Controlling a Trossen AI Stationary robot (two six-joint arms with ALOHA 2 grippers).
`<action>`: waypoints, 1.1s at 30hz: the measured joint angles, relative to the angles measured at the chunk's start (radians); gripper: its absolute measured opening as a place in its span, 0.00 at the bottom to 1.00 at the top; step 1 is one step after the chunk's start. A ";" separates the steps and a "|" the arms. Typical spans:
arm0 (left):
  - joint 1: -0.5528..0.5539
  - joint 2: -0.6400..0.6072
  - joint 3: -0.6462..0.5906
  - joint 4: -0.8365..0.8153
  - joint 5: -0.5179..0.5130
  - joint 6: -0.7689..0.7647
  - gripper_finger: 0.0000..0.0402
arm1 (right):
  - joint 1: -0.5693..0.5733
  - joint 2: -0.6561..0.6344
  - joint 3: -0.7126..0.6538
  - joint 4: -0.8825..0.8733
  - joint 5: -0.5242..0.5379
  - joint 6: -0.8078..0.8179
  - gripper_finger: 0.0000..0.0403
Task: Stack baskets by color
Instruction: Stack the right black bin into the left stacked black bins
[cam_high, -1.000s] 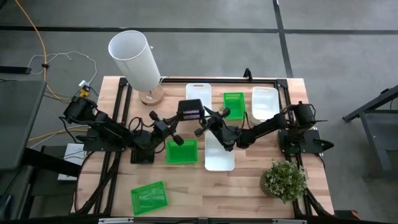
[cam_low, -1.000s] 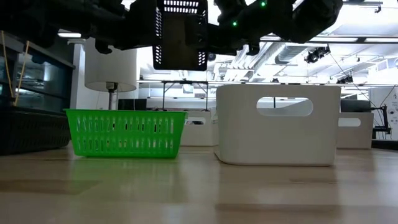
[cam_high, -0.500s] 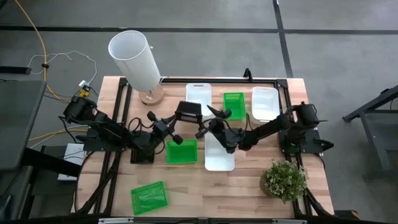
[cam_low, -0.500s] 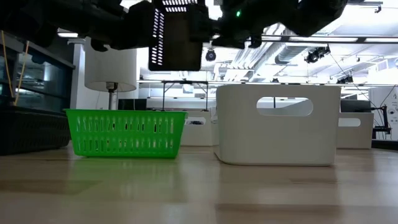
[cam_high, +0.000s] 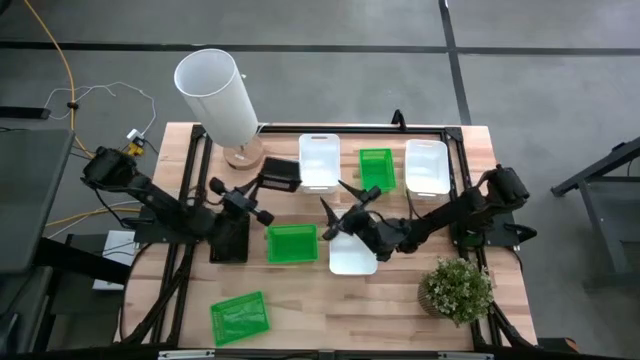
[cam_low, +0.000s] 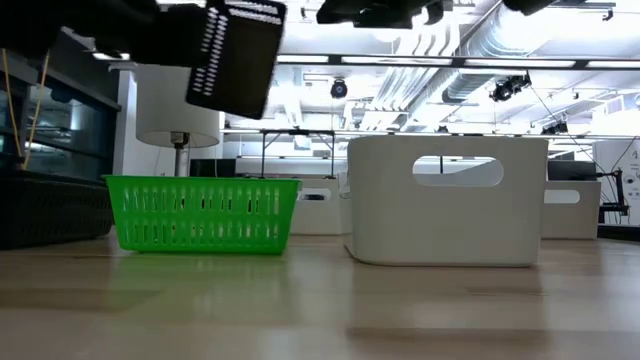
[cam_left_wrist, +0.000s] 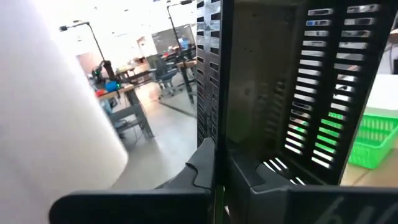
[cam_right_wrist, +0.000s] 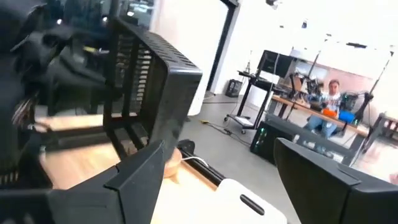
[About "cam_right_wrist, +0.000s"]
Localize long wooden table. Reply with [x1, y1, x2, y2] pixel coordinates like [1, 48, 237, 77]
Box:
[271, 94, 371, 138]

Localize black crate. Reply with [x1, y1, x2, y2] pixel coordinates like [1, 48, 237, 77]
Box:
[224, 78, 244, 98]

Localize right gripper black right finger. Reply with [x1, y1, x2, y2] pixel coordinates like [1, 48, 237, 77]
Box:
[273, 138, 398, 224]

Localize black tripod stand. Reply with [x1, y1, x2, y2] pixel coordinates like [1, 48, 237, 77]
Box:
[340, 51, 393, 162]

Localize black slotted plastic basket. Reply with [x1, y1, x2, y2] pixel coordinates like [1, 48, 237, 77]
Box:
[102, 17, 203, 162]

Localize seated person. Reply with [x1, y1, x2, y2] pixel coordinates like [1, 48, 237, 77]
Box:
[303, 79, 343, 139]

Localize white lamp cord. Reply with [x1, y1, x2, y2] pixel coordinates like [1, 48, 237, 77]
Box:
[182, 155, 210, 167]

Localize white plastic bin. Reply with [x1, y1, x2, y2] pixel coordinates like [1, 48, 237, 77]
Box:
[150, 178, 289, 224]

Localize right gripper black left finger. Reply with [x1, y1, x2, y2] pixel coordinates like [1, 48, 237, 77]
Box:
[0, 139, 166, 224]

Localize black computer case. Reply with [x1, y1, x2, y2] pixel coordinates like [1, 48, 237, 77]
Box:
[249, 119, 296, 165]

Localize blue object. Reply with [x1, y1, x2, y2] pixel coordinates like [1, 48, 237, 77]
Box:
[338, 110, 356, 124]

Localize black rolling monitor stand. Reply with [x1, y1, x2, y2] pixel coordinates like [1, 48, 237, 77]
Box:
[223, 49, 295, 135]

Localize black background pole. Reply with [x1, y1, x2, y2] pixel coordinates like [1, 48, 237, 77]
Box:
[206, 0, 241, 93]

